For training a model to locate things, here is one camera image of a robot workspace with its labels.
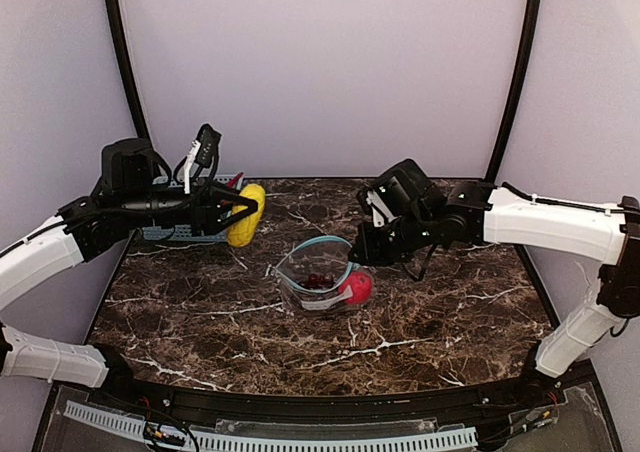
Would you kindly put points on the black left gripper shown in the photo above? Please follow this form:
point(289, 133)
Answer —
point(201, 208)

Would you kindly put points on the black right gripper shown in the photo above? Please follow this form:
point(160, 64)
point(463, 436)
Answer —
point(378, 242)

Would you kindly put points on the yellow toy corn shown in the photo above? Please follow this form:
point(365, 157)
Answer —
point(242, 233)

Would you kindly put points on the red toy fruit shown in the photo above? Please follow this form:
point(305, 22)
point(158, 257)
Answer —
point(357, 288)

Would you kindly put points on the purple toy grapes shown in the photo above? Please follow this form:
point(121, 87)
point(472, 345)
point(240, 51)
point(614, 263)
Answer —
point(318, 282)

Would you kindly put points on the clear zip top bag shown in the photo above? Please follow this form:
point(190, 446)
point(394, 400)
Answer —
point(326, 254)

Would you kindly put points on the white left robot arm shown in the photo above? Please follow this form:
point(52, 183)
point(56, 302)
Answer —
point(136, 189)

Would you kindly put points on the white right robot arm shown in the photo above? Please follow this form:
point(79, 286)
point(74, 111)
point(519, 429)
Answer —
point(481, 213)

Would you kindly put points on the red toy chili pepper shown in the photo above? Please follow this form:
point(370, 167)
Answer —
point(234, 181)

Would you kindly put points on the light blue plastic basket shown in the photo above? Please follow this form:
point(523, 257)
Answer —
point(183, 232)

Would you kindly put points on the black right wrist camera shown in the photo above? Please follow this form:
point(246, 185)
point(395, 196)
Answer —
point(402, 190)

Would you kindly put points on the black front table rail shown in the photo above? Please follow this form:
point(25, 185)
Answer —
point(480, 403)

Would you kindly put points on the white slotted cable duct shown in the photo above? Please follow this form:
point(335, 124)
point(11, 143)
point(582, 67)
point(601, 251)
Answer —
point(229, 435)

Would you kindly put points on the black left frame post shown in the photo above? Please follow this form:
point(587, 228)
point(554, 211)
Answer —
point(125, 67)

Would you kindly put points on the black frame post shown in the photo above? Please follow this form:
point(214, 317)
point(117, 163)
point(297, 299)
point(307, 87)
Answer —
point(125, 67)
point(521, 63)

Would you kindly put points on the black right frame post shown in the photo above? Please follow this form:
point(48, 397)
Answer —
point(521, 63)

